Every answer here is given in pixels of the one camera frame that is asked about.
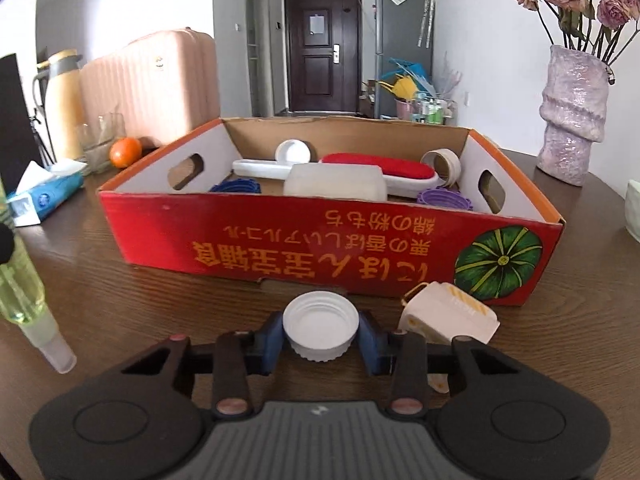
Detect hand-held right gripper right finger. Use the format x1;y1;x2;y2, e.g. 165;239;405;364
356;312;521;418

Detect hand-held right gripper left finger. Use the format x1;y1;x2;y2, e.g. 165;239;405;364
120;312;291;420

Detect green spray bottle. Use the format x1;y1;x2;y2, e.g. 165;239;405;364
0;175;78;375

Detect white ribbed cap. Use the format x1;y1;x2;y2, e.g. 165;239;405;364
282;292;360;363

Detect beige striped cup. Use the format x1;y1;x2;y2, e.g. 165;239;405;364
398;281;501;393

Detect red cardboard box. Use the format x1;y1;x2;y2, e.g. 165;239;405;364
95;115;566;308

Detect blue plastic cap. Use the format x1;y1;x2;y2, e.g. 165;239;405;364
209;176;263;195

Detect purple plastic cap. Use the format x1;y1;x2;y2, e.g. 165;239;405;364
416;186;475;209

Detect white plastic container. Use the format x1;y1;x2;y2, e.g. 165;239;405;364
283;162;388;201

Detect small white cup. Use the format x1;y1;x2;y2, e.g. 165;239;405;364
275;139;312;165

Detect blue tissue pack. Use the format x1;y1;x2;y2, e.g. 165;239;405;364
5;159;88;228

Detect clear drinking glass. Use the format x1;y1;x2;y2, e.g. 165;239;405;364
76;112;127;176

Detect yellow thermos jug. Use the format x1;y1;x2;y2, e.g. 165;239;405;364
37;49;86;161

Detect orange fruit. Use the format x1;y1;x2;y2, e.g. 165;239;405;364
109;137;143;169

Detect white and red lint brush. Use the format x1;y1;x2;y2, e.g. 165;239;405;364
231;152;445;198

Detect beige tape roll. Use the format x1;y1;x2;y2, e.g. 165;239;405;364
419;147;462;188

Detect pink suitcase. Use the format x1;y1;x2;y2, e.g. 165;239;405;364
79;26;222;151

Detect yellow and blue brushes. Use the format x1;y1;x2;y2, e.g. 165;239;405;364
377;57;433;101

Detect dark wooden door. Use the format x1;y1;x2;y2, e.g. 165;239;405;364
284;0;362;113

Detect lilac textured vase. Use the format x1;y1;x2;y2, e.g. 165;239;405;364
537;44;612;187

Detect grey refrigerator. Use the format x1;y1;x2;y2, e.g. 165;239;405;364
375;0;436;121

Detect wire rack with bottles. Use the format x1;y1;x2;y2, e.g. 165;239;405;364
411;94;458;126

